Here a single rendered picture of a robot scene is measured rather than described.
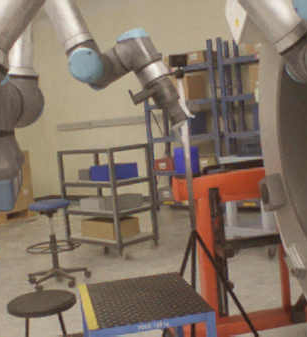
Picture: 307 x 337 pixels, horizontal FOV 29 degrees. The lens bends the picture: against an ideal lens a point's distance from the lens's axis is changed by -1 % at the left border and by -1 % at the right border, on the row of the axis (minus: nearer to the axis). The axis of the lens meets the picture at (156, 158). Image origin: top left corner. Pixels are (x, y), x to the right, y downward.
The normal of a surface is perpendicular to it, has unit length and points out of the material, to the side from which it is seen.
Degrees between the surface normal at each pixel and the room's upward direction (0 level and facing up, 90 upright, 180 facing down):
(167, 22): 90
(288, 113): 100
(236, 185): 90
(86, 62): 95
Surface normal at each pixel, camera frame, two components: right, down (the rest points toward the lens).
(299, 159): 0.16, -0.20
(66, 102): -0.63, 0.11
